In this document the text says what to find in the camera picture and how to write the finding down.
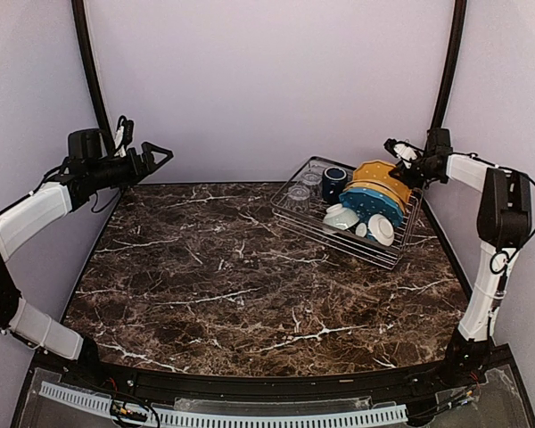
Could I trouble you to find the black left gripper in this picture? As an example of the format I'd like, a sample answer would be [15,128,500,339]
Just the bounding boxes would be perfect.
[88,141,173,189]

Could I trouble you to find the yellow dotted plate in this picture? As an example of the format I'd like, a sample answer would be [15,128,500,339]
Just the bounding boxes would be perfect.
[352,160,412,200]

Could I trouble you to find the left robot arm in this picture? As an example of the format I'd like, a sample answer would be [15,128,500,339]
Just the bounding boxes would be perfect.
[0,142,174,389]

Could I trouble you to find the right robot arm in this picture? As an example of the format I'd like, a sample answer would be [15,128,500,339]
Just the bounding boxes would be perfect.
[391,143,531,387]

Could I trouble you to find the blue dotted plate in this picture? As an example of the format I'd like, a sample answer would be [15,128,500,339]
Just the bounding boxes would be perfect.
[339,188,404,227]

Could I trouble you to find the white blue bowl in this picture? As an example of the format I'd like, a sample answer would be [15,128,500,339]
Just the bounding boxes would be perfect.
[367,214,394,247]

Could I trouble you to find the small white cup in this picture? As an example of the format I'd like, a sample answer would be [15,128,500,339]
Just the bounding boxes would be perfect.
[355,223,367,237]

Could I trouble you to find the dark blue mug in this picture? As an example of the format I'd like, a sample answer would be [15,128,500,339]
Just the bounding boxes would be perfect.
[321,167,348,205]

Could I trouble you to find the pale green ribbed bowl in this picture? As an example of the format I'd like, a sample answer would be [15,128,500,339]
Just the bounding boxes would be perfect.
[323,203,359,231]

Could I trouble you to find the clear glass cup far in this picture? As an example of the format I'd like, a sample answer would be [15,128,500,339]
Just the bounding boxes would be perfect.
[300,171,322,199]

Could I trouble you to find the clear glass cup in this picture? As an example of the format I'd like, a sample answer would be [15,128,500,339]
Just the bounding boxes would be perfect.
[300,171,322,199]
[285,185,310,212]

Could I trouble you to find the clear glass cup near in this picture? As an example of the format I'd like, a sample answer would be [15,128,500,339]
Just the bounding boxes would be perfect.
[285,185,310,212]

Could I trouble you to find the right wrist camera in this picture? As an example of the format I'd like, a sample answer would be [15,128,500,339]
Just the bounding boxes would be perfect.
[383,138,418,169]

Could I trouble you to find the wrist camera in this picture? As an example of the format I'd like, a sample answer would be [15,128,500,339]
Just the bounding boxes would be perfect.
[113,115,135,157]
[383,138,418,169]

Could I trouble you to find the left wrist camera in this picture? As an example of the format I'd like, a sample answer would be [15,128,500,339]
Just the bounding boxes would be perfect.
[113,115,135,157]

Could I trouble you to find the metal wire dish rack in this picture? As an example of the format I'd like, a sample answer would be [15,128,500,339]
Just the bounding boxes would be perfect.
[271,156,422,270]

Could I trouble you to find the black right corner post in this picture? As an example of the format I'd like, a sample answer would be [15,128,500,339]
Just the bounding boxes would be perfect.
[430,0,467,128]

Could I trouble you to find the black corner post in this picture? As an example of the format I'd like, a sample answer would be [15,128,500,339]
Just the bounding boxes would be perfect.
[430,0,467,128]
[70,0,115,154]

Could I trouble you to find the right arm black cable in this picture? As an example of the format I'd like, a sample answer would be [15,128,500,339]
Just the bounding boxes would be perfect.
[467,153,535,276]

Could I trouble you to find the black left corner post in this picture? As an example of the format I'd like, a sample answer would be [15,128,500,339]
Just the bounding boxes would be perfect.
[70,0,115,154]

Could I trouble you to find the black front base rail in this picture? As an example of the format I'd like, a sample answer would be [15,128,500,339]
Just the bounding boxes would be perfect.
[30,347,514,416]

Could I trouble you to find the white slotted cable duct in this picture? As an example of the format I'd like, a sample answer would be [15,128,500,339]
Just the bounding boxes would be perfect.
[39,381,408,428]

